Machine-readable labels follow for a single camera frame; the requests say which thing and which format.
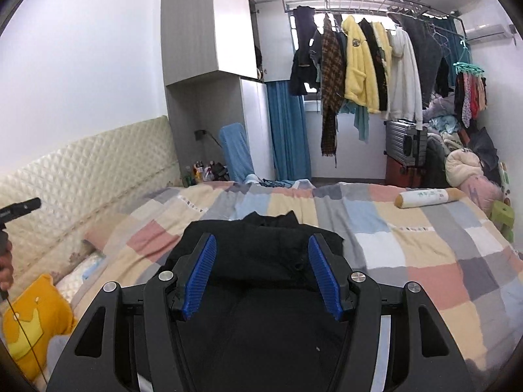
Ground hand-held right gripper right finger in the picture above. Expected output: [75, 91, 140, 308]
[307, 234, 477, 392]

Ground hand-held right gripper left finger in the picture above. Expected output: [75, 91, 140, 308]
[46, 233, 218, 392]

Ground black puffer jacket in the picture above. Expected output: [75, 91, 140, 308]
[163, 211, 356, 392]

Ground pile of light clothes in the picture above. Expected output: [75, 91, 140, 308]
[423, 94, 464, 143]

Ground person's left hand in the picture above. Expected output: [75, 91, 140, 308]
[0, 237, 14, 293]

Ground cream quilted headboard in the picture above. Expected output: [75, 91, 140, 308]
[0, 114, 182, 307]

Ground white quilted pillow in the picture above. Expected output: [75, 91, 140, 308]
[55, 253, 108, 295]

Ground patchwork pastel quilt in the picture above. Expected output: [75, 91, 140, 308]
[71, 180, 523, 376]

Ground blue striped cloth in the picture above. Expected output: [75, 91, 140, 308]
[259, 178, 315, 189]

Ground cluster of cosmetic bottles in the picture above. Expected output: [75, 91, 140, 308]
[182, 160, 229, 186]

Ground yellow crown print pillow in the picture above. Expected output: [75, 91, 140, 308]
[2, 273, 78, 384]

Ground red suitcase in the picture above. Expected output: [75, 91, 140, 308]
[385, 157, 426, 187]

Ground white cylindrical bolster pillow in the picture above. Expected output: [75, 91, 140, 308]
[394, 188, 466, 209]

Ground blue covered chair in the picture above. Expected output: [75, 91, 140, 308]
[219, 123, 255, 184]

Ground blue curtain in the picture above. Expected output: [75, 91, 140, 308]
[265, 81, 312, 181]

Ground silver suitcase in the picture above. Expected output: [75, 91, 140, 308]
[385, 120, 428, 168]

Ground teal hanging garment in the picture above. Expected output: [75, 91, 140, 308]
[341, 100, 371, 142]

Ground black backpack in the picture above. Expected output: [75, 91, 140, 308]
[425, 135, 448, 184]

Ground cream plush blanket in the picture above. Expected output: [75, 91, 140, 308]
[445, 149, 485, 188]

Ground pink plush blanket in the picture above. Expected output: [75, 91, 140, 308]
[462, 173, 503, 213]

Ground green plastic stool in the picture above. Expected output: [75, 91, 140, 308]
[490, 202, 515, 242]

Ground brown plaid hanging scarf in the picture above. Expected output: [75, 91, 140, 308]
[320, 18, 346, 158]

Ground black hanging short jacket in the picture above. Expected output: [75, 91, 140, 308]
[289, 28, 323, 97]

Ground yellow fleece hanging jacket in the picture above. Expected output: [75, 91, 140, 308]
[341, 15, 393, 114]

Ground white hanging hoodie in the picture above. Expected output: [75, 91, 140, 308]
[384, 26, 424, 131]

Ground black hanging coat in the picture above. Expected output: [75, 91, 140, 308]
[360, 20, 389, 112]

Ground green clip hanger with socks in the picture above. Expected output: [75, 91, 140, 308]
[453, 41, 488, 128]

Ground dark grey hanging pants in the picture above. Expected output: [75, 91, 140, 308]
[398, 14, 450, 107]

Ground grey wooden wardrobe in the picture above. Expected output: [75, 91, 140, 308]
[160, 0, 274, 183]

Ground dark navy hanging garment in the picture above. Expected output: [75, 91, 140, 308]
[294, 6, 316, 66]

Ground teal curtain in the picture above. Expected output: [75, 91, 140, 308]
[443, 15, 470, 63]

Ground white air conditioner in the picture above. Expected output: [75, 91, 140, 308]
[465, 24, 517, 42]

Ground thin black cable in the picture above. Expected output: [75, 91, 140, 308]
[0, 290, 46, 381]

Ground wall socket with black cable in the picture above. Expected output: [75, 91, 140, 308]
[195, 129, 224, 148]

